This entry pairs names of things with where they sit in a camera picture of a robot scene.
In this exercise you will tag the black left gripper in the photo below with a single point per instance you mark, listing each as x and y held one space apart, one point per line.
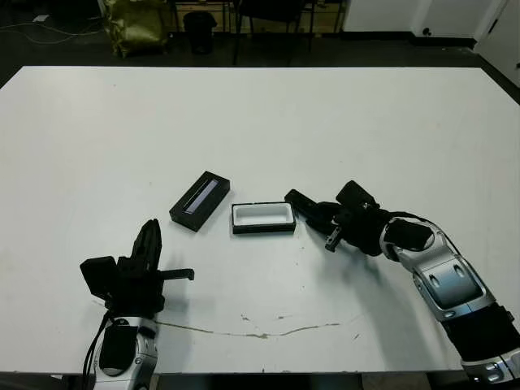
136 290

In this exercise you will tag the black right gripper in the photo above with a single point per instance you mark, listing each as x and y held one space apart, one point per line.
361 227

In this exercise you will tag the slim black camera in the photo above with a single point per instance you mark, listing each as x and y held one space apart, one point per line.
296 199

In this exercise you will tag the black box lid with window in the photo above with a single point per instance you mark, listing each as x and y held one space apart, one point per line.
185 211

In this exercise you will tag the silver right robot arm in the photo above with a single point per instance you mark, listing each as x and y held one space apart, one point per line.
451 280

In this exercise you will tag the black box base white insert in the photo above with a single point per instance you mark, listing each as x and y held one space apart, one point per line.
264 228

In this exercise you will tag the black round door stopper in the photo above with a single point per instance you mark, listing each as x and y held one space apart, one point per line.
426 31

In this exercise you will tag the black office chair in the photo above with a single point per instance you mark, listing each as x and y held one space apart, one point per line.
268 8

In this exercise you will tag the crumpled yellow-green bag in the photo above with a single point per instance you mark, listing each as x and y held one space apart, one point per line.
134 26

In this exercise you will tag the black trash bin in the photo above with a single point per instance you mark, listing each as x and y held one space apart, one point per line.
199 30

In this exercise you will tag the white paper sheet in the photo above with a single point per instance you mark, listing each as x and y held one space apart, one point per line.
40 18

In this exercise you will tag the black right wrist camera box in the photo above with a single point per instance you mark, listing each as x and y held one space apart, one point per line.
355 195

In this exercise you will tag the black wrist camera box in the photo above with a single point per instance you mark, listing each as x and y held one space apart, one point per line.
97 276
355 195

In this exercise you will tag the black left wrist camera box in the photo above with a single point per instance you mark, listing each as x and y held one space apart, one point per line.
97 276

